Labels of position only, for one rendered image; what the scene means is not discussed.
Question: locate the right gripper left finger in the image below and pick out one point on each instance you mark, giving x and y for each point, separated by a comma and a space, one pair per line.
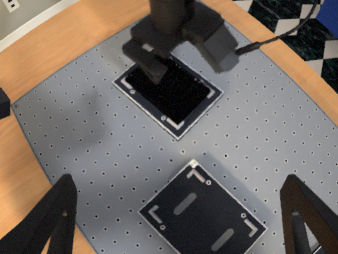
54, 215

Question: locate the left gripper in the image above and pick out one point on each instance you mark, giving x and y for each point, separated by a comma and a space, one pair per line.
162, 30

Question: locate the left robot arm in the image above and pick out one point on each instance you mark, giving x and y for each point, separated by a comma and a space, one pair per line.
227, 63

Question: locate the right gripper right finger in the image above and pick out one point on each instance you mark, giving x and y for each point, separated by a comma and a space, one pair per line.
300, 204

